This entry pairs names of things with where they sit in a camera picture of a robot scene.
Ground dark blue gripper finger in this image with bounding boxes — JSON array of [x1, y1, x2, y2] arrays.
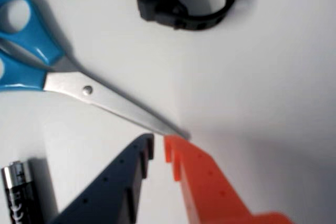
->
[[49, 133, 155, 224]]

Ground blue-handled scissors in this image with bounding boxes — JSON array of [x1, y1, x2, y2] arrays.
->
[[0, 0, 191, 140]]

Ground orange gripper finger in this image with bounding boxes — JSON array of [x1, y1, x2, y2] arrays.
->
[[163, 134, 295, 224]]

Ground black AA battery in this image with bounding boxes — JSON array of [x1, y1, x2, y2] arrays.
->
[[1, 160, 36, 224]]

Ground black ring-shaped device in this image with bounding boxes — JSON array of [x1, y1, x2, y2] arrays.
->
[[134, 0, 254, 32]]

